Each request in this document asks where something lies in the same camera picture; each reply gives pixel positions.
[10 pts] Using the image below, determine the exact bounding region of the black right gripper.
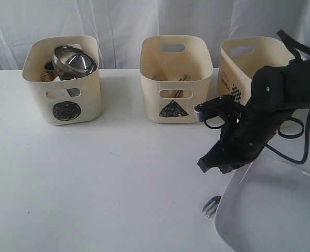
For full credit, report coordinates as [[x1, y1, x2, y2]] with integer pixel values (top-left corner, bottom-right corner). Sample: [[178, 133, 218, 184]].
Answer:
[[197, 106, 278, 174]]

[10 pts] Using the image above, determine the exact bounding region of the steel fork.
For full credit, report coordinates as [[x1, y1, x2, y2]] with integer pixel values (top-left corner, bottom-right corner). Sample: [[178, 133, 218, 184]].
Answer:
[[201, 196, 221, 218]]

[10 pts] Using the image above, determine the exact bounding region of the dark wooden chopstick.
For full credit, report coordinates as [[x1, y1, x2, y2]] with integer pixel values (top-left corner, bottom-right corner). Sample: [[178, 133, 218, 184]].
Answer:
[[168, 75, 190, 98]]

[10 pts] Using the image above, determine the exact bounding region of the stainless steel bowl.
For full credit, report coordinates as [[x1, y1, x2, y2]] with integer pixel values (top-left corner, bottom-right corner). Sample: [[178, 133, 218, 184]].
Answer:
[[52, 45, 97, 78]]

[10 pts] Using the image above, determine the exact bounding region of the steel mug with wire handle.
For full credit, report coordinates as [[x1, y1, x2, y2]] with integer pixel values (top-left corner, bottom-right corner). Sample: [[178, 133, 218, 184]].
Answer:
[[66, 88, 81, 97]]

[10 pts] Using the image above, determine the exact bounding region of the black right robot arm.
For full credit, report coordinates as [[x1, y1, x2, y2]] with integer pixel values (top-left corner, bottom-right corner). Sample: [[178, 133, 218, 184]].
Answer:
[[194, 59, 310, 174]]

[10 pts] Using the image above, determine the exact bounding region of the white rectangular plate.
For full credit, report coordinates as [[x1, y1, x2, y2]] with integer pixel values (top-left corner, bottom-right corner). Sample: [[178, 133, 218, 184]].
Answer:
[[215, 155, 310, 251]]

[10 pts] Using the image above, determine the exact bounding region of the cream bin with triangle mark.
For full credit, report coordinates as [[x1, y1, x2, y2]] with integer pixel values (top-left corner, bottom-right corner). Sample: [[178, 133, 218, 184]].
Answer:
[[140, 35, 213, 123]]

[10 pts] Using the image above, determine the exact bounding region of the cream bin with square mark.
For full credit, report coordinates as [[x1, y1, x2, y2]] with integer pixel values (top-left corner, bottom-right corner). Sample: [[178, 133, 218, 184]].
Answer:
[[217, 36, 294, 105]]

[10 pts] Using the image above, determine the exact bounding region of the cream bin with circle mark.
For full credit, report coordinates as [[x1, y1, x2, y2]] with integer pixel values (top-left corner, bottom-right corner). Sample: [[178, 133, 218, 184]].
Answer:
[[22, 35, 102, 125]]

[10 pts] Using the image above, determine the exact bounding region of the white background curtain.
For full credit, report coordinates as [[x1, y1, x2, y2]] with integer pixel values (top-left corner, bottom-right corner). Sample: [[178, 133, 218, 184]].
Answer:
[[0, 1, 310, 70]]

